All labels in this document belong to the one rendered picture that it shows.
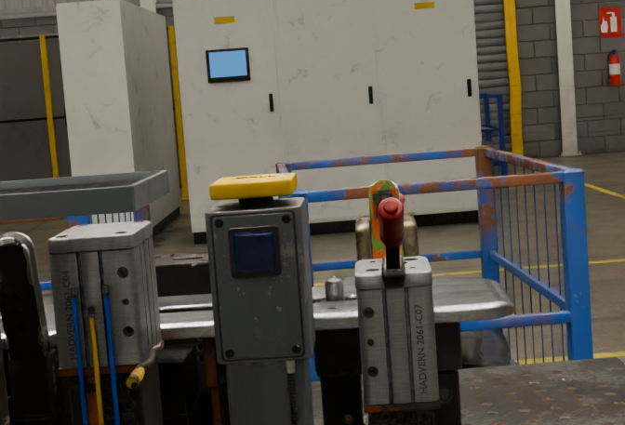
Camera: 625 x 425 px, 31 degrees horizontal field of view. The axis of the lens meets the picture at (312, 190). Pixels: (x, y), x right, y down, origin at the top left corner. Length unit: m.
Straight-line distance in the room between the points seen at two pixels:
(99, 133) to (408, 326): 8.16
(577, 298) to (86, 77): 6.48
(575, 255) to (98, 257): 2.22
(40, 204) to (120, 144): 8.27
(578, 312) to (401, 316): 2.16
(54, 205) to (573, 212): 2.38
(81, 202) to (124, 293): 0.22
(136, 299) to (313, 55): 8.07
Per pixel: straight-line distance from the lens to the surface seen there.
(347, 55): 9.04
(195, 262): 1.32
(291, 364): 0.82
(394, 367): 0.98
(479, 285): 1.21
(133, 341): 1.00
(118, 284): 0.99
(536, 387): 1.92
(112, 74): 9.06
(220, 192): 0.81
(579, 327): 3.12
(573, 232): 3.07
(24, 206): 0.80
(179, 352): 1.21
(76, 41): 9.12
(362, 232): 1.30
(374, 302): 0.97
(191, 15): 9.04
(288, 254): 0.80
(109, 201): 0.78
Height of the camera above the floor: 1.23
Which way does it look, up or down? 5 degrees down
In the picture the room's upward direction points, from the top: 4 degrees counter-clockwise
